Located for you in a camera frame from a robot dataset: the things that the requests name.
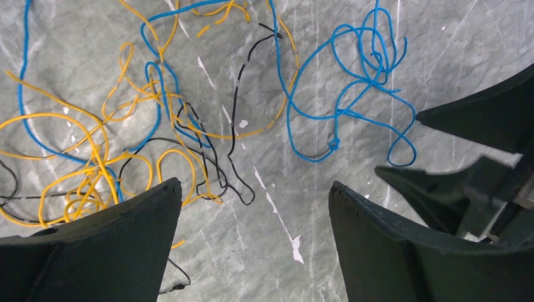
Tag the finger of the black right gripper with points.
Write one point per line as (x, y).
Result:
(472, 200)
(500, 116)

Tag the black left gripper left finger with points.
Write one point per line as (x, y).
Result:
(117, 254)

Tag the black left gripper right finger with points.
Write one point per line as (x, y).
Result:
(386, 257)

